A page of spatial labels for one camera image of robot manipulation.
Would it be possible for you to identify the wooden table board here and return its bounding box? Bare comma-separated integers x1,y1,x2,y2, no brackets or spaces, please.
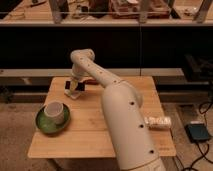
28,76,176,158

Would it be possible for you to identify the red object behind arm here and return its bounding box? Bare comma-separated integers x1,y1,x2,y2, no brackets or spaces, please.
84,79,99,85

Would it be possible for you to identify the green plate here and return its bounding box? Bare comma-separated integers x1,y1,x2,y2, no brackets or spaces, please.
35,104,71,135

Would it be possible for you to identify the clear plastic wrapped roll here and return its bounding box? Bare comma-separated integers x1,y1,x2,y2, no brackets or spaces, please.
145,117,172,130

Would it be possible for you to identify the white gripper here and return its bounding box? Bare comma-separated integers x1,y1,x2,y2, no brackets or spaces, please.
65,70,85,91

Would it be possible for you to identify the black cable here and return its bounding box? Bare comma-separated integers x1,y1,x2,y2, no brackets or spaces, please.
173,99,213,171

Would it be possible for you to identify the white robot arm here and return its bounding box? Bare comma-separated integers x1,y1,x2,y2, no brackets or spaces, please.
66,49,166,171

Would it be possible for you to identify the dark blue foot pedal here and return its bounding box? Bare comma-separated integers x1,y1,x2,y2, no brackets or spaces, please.
185,124,211,143

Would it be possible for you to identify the white cup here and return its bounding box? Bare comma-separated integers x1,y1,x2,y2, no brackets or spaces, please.
44,101,64,124

